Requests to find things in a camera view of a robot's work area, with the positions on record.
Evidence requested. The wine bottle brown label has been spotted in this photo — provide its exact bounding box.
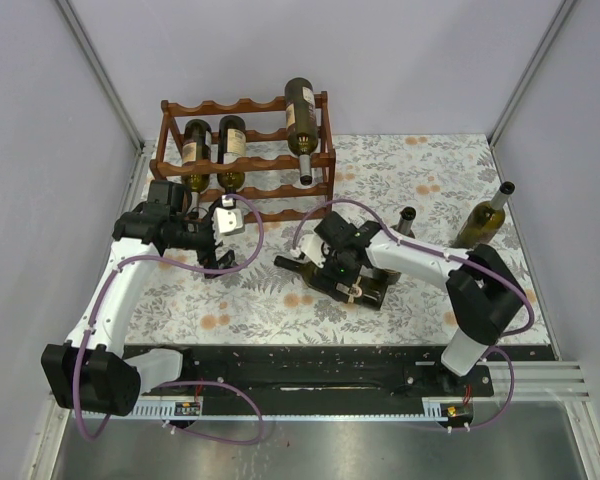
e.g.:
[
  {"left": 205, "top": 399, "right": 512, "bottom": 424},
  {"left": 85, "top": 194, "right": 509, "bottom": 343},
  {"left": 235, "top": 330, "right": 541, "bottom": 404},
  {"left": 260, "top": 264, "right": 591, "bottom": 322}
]
[
  {"left": 284, "top": 77, "right": 318, "bottom": 186},
  {"left": 373, "top": 206, "right": 417, "bottom": 285}
]

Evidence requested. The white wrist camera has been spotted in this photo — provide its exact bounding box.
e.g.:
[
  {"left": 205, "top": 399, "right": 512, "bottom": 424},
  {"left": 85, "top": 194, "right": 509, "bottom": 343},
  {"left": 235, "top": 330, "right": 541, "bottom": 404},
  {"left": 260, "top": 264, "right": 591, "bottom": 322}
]
[
  {"left": 291, "top": 234, "right": 331, "bottom": 268},
  {"left": 212, "top": 195, "right": 244, "bottom": 236}
]

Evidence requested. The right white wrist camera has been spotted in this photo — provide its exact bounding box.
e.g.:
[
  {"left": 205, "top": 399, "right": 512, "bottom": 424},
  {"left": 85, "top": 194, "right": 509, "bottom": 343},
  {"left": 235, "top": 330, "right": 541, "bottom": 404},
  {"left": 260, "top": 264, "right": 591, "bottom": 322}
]
[{"left": 291, "top": 234, "right": 331, "bottom": 268}]

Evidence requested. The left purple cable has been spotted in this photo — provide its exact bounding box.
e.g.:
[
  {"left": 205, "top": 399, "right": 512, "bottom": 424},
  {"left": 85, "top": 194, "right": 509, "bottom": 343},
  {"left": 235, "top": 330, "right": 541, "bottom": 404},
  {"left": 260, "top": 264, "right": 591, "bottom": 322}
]
[{"left": 72, "top": 193, "right": 266, "bottom": 446}]

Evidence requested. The wine bottle brown label front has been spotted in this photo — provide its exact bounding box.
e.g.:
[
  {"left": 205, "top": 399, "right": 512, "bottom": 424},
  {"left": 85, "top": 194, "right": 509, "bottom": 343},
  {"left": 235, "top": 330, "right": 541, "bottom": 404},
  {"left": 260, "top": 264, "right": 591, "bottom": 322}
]
[{"left": 373, "top": 206, "right": 417, "bottom": 285}]

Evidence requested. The wine bottle brown label back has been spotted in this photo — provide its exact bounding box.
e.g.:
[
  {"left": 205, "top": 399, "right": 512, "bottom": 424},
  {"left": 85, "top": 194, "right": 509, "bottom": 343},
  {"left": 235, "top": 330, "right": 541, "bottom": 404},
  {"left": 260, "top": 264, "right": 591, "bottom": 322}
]
[{"left": 284, "top": 77, "right": 318, "bottom": 186}]

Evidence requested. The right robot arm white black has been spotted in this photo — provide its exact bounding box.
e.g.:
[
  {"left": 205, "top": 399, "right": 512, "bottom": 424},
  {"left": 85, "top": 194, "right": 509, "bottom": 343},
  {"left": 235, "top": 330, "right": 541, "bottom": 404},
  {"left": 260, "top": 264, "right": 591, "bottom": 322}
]
[{"left": 298, "top": 212, "right": 526, "bottom": 396}]

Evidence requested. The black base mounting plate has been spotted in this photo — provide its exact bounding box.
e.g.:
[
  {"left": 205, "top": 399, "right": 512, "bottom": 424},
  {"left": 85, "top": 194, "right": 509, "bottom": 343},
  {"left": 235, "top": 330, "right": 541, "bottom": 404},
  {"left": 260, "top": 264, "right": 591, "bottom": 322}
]
[{"left": 139, "top": 343, "right": 496, "bottom": 401}]

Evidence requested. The green wine bottle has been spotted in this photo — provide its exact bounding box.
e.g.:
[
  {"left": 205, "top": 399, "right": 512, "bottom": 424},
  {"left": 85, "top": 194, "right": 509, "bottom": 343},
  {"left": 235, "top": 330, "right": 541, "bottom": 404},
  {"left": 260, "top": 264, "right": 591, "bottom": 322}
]
[{"left": 181, "top": 119, "right": 212, "bottom": 194}]

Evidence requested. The white slotted cable duct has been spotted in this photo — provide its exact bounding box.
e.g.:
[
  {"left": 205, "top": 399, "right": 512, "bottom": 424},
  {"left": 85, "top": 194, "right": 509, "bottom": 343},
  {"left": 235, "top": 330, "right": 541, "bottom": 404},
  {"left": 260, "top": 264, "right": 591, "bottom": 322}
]
[{"left": 129, "top": 397, "right": 474, "bottom": 420}]

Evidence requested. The purple cable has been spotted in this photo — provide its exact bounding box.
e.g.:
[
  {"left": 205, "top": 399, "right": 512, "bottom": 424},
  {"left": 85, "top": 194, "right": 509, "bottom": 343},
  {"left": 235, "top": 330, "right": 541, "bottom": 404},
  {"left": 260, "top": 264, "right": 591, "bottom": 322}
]
[
  {"left": 291, "top": 199, "right": 537, "bottom": 434},
  {"left": 72, "top": 193, "right": 266, "bottom": 446}
]

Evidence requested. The floral patterned table mat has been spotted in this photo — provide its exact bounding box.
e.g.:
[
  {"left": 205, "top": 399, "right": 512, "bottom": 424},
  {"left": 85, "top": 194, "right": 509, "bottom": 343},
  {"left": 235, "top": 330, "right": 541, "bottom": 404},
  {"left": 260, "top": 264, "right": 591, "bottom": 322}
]
[{"left": 101, "top": 132, "right": 552, "bottom": 346}]

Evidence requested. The brown wooden wine rack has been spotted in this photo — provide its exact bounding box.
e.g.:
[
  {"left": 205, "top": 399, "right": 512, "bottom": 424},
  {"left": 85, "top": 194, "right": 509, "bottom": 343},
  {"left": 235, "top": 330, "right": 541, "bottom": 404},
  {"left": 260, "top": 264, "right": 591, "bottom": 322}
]
[{"left": 149, "top": 91, "right": 336, "bottom": 222}]

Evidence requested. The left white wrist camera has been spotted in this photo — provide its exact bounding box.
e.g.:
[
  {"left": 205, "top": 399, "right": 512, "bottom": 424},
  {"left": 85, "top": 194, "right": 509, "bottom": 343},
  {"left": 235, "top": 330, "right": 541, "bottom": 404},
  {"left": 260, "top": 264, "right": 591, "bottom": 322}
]
[{"left": 212, "top": 195, "right": 244, "bottom": 236}]

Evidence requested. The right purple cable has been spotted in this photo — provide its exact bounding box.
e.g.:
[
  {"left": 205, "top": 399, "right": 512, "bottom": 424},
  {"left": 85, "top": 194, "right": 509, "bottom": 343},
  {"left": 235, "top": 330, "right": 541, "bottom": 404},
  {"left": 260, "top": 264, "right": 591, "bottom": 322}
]
[{"left": 291, "top": 199, "right": 537, "bottom": 434}]

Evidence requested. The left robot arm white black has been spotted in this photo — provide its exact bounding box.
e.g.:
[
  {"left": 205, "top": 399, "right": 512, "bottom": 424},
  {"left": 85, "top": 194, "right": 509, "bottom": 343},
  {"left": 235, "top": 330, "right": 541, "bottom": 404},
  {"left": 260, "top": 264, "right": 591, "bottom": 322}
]
[{"left": 41, "top": 181, "right": 242, "bottom": 416}]

